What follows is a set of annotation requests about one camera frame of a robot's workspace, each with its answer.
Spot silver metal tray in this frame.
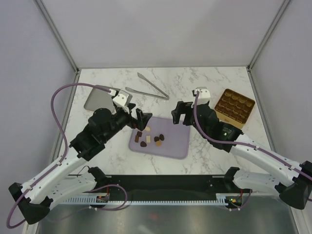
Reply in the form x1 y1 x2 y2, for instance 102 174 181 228
84 85 120 114

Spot lavender plastic tray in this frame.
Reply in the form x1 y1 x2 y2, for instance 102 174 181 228
129 117 190 159

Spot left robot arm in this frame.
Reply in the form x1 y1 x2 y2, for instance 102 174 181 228
8 103 152 225

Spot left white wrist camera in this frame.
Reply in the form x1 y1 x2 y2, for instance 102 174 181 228
109 89 132 114

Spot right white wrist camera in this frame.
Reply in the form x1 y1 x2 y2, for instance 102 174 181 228
192 87 211 105

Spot dark heart chocolate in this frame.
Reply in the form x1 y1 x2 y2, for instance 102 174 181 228
140 141 147 147

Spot left aluminium frame post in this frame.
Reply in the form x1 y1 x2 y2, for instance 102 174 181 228
34 0 81 74

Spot right aluminium frame post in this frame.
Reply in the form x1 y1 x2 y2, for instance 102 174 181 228
246 0 297 71

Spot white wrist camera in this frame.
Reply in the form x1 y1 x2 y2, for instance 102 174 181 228
192 87 211 105
109 89 132 114

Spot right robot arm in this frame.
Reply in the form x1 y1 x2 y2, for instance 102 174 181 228
171 101 312 210

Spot white cable duct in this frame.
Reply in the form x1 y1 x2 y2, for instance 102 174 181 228
61 195 228 206

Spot gold chocolate box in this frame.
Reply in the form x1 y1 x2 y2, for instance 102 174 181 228
214 89 255 129

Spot aluminium frame post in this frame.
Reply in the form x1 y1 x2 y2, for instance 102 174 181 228
246 0 297 71
34 0 81 74

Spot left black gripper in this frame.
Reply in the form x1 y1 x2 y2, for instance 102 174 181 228
102 103 152 142

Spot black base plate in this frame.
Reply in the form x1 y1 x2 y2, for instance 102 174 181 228
104 175 241 201

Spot metal tongs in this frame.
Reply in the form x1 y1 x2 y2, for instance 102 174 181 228
125 72 170 101

